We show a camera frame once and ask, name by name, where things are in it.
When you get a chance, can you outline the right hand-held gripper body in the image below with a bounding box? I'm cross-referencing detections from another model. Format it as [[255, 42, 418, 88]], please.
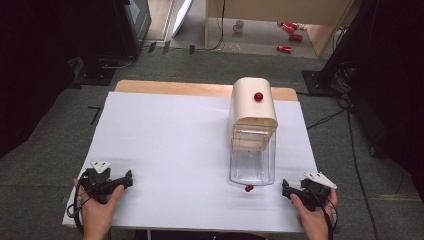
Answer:
[[299, 171, 338, 212]]

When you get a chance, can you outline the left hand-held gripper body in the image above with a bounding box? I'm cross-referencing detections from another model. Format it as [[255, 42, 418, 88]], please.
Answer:
[[79, 160, 116, 205]]

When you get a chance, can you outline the person's right hand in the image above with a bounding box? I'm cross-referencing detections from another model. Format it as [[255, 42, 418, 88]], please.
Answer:
[[289, 188, 339, 236]]

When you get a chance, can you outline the person's left hand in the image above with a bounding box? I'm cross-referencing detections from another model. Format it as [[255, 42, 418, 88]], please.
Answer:
[[72, 177, 125, 233]]

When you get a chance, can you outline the clear plastic container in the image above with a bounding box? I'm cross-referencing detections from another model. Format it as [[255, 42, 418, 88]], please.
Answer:
[[228, 122, 278, 187]]

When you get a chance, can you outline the white board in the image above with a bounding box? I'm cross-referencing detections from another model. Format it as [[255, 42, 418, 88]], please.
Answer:
[[61, 91, 319, 234]]

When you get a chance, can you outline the cream lid with red knob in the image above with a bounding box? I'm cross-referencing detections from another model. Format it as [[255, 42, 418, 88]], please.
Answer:
[[229, 76, 279, 152]]

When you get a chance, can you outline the wooden table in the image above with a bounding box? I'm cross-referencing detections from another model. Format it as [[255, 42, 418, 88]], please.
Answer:
[[114, 79, 299, 103]]

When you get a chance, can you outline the black floor stand base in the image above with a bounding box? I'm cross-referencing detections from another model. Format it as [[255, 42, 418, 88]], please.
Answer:
[[70, 55, 117, 87]]

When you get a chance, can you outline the black monitor cabinet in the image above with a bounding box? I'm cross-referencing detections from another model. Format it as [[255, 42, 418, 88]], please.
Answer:
[[111, 0, 153, 58]]

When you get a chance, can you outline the white leaning panel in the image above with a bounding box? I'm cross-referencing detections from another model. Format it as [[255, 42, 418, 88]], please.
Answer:
[[171, 0, 195, 38]]

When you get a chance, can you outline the beige mug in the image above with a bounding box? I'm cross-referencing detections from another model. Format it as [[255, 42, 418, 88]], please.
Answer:
[[232, 19, 245, 35]]

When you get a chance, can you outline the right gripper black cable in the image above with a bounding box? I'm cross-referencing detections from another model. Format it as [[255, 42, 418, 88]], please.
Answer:
[[308, 186, 339, 240]]

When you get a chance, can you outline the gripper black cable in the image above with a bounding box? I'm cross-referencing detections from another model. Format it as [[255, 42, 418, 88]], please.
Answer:
[[308, 186, 339, 240], [66, 171, 88, 236]]

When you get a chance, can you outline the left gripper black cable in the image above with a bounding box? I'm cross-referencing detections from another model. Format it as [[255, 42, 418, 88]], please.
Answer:
[[66, 171, 88, 236]]

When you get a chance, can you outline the long black floor cable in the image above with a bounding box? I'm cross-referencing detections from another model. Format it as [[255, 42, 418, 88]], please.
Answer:
[[337, 94, 380, 240]]

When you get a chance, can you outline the short black floor cable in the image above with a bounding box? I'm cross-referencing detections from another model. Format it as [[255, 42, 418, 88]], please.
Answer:
[[306, 108, 348, 131]]

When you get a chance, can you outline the black stand base plate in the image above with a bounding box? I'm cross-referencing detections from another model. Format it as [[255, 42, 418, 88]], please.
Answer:
[[301, 69, 338, 98]]

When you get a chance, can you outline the black looped floor cable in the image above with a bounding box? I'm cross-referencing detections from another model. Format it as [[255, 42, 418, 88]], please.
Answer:
[[98, 53, 139, 70]]

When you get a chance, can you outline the black hanging cable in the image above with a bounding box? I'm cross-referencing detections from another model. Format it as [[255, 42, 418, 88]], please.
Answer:
[[194, 0, 227, 52]]

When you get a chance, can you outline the light wooden desk frame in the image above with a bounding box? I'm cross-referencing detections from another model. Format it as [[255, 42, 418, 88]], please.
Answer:
[[204, 0, 355, 58]]

